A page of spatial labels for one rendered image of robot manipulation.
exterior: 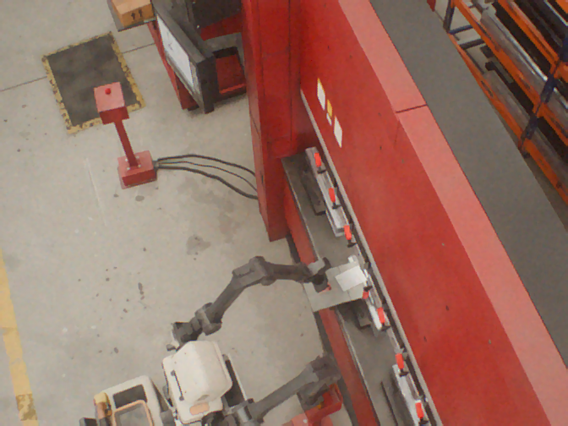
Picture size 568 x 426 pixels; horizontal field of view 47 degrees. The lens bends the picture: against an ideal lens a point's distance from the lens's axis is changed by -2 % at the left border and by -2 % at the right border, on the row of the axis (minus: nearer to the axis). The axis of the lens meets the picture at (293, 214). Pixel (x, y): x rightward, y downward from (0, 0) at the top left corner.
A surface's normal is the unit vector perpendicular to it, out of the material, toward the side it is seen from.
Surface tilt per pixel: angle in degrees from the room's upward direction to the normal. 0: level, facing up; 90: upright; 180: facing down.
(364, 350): 0
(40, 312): 0
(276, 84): 90
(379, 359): 0
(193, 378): 47
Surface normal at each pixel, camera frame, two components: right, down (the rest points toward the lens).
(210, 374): 0.61, -0.61
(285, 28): 0.30, 0.81
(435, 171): -0.01, -0.52
